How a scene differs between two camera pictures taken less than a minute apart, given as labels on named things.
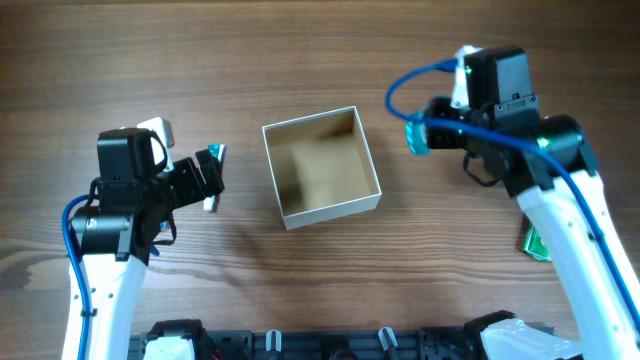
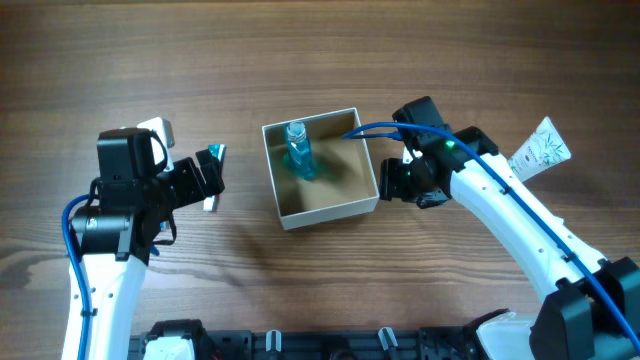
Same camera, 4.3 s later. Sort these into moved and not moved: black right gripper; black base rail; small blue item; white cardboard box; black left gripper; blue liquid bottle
Moved: black right gripper; blue liquid bottle
Not moved: black base rail; small blue item; black left gripper; white cardboard box
